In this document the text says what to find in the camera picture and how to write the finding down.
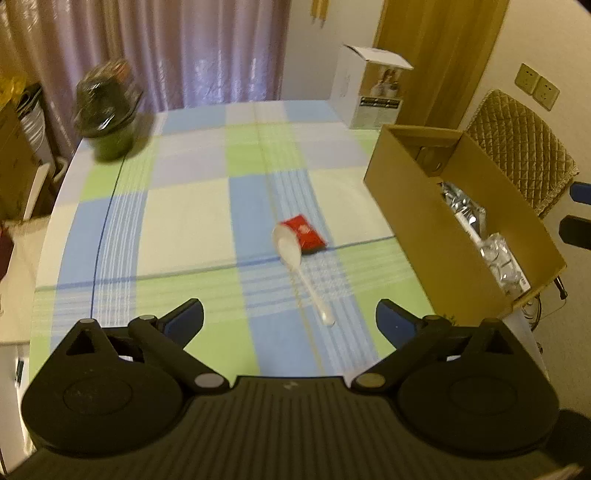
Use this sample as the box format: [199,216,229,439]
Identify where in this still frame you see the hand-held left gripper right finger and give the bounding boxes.
[353,298,527,396]

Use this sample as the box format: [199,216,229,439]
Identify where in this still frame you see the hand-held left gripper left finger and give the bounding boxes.
[58,298,232,397]

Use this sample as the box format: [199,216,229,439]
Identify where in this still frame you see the clear plastic wrapper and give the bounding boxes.
[480,233,529,296]

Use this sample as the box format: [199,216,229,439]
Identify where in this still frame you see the brown cardboard box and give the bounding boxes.
[363,124,568,324]

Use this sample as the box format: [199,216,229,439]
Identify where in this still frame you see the silver foil bag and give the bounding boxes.
[438,181,488,232]

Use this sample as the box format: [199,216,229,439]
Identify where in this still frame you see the red snack packet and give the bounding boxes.
[277,213,327,256]

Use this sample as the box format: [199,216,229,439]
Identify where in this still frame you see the white plastic spoon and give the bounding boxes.
[272,224,336,328]

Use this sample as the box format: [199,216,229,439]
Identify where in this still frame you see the chair with quilted cover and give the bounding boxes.
[466,89,580,220]

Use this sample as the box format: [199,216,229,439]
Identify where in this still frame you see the checked tablecloth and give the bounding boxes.
[28,99,444,384]

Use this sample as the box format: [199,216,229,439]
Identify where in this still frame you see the wooden door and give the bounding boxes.
[375,0,509,130]

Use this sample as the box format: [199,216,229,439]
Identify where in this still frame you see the dark green instant noodle bowl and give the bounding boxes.
[74,58,146,162]

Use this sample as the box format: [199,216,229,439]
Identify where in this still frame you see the brown cardboard carton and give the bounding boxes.
[0,99,44,220]

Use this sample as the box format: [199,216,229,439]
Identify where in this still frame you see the white product box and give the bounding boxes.
[330,44,414,130]

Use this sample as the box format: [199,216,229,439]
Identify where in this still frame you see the pale purple curtain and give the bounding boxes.
[0,0,291,153]

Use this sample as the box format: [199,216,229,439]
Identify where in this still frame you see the yellow plastic bag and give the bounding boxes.
[0,76,23,107]

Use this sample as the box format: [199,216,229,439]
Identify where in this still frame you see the black cable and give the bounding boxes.
[526,274,570,334]

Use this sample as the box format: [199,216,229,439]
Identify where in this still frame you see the beige wall socket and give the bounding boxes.
[515,63,539,93]
[533,76,561,112]

